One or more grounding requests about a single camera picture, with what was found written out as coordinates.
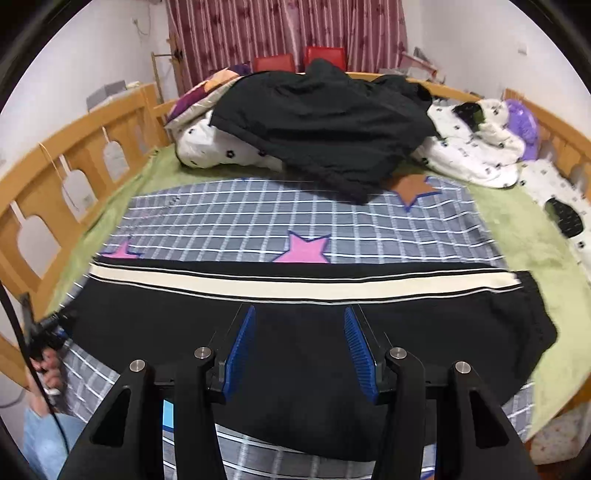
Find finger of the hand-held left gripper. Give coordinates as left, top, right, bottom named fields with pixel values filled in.
left=48, top=310, right=79, bottom=344

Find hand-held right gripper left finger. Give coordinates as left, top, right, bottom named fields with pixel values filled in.
left=58, top=305, right=257, bottom=480

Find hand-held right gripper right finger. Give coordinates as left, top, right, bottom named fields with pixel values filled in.
left=344, top=305, right=543, bottom=480

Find black pants with white waistband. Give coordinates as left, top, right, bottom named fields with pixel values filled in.
left=65, top=258, right=559, bottom=462

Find person's left hand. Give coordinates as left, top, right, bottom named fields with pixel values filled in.
left=25, top=346, right=65, bottom=398

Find person's blue jeans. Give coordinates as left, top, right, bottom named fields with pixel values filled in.
left=23, top=406, right=86, bottom=480

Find grey plaid star bedsheet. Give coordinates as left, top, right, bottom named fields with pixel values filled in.
left=60, top=173, right=536, bottom=480

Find green fleece blanket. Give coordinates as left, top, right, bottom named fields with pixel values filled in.
left=46, top=145, right=591, bottom=439

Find floral mattress cover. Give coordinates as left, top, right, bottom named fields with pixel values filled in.
left=531, top=406, right=591, bottom=467

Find white floral quilt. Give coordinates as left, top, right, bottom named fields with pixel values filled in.
left=175, top=99, right=527, bottom=190

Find grey box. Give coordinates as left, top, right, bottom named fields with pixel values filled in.
left=87, top=79, right=129, bottom=112

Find black jacket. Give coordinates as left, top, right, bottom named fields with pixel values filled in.
left=210, top=59, right=439, bottom=206

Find white pillow with black patches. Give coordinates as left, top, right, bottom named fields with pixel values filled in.
left=519, top=159, right=591, bottom=278

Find purple orange patchwork quilt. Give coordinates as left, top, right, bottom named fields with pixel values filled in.
left=164, top=65, right=252, bottom=130

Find wooden pole rack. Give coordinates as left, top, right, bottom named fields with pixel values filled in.
left=150, top=39, right=185, bottom=100

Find purple plush toy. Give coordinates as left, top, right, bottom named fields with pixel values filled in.
left=505, top=99, right=541, bottom=162

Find red chair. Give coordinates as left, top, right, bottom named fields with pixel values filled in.
left=252, top=54, right=296, bottom=73
left=304, top=45, right=346, bottom=70

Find pink and grey clutter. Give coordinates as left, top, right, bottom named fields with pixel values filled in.
left=402, top=46, right=446, bottom=84

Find maroon striped curtain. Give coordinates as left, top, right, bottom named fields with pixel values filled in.
left=165, top=0, right=409, bottom=95

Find black cable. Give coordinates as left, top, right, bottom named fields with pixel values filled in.
left=0, top=284, right=75, bottom=462

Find wooden bed frame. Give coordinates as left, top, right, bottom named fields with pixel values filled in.
left=0, top=69, right=591, bottom=416

